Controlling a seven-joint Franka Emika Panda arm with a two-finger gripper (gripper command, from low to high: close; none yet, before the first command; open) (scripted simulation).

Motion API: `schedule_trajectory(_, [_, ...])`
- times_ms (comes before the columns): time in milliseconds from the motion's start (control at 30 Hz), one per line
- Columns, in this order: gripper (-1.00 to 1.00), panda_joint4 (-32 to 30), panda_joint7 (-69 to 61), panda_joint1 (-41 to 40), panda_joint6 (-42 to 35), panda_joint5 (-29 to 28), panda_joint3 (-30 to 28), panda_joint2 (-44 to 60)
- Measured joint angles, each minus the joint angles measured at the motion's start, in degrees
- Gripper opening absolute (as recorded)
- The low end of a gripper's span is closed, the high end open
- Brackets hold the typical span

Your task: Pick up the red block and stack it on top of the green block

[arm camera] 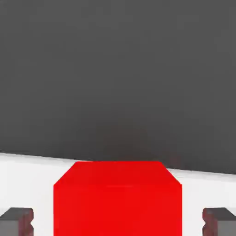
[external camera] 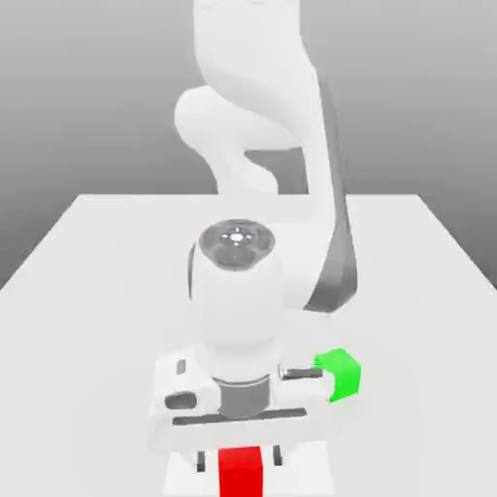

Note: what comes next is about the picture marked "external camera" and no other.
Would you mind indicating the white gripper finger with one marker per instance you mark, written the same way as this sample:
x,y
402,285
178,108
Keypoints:
x,y
202,462
275,455

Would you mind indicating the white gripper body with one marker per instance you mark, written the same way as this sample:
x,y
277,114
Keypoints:
x,y
240,434

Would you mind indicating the small red cube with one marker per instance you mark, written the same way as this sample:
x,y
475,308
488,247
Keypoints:
x,y
240,473

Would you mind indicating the small green cube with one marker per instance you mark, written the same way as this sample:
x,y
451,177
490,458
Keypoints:
x,y
345,374

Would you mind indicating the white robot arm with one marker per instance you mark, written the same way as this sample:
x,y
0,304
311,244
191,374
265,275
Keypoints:
x,y
240,303

